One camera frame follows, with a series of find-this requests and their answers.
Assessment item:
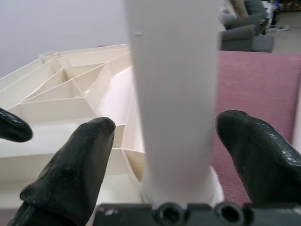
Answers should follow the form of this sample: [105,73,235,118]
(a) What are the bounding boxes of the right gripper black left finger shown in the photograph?
[7,117,117,226]

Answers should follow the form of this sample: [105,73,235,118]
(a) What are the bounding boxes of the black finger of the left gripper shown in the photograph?
[0,108,33,143]

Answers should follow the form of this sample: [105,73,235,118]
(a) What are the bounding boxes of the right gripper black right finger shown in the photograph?
[215,110,301,206]

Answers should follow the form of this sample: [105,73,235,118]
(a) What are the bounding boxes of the white plastic children table top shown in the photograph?
[0,43,224,210]

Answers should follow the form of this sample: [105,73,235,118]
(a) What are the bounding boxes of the white plastic table leg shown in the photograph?
[123,0,223,210]

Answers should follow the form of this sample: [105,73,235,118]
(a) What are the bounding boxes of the dark grey armchair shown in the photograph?
[217,0,275,53]

